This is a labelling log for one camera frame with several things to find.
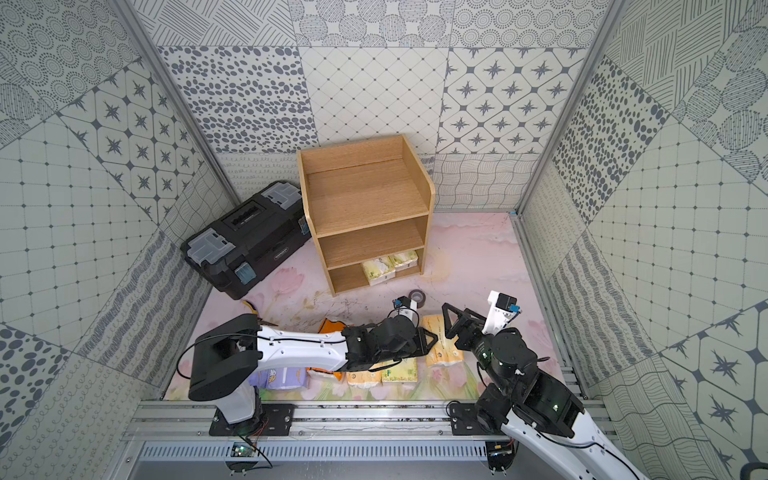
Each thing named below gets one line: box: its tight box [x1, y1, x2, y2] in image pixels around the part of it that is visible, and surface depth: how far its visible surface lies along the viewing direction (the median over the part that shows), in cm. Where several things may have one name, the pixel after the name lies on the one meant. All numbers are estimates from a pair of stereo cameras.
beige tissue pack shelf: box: [347, 370, 383, 388], surface depth 79 cm
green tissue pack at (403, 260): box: [389, 250, 418, 271], surface depth 100 cm
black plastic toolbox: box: [181, 180, 312, 300], surface depth 94 cm
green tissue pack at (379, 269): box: [362, 256, 396, 286], surface depth 97 cm
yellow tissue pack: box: [421, 315, 464, 367], surface depth 77 cm
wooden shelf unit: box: [296, 134, 436, 297], surface depth 86 cm
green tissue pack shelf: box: [382, 357, 418, 382], surface depth 78 cm
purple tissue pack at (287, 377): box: [266, 367, 308, 389], surface depth 77 cm
